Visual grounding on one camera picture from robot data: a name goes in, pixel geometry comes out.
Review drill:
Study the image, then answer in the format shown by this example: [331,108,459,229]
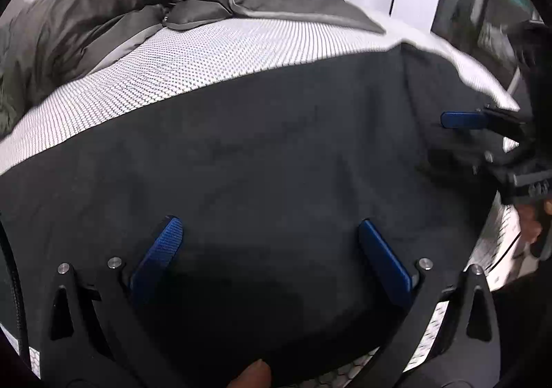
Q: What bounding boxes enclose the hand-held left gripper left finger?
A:
[41,216,184,388]

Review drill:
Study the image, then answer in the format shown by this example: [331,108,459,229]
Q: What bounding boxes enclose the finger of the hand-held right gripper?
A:
[440,107,532,144]
[470,149,519,187]

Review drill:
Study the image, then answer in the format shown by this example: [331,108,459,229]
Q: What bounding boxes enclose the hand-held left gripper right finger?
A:
[358,219,503,388]

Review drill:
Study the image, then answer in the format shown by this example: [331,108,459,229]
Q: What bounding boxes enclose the black pants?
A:
[0,41,515,388]

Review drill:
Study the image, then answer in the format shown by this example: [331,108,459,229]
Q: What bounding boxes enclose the person's right hand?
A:
[515,199,552,245]

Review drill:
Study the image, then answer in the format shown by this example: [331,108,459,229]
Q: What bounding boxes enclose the person's left hand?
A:
[226,360,272,388]

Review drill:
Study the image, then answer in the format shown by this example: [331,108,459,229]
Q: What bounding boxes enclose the bed with honeycomb sheet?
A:
[0,11,525,388]

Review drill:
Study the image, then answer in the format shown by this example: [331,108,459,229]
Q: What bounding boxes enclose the dark grey duvet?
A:
[0,0,387,139]

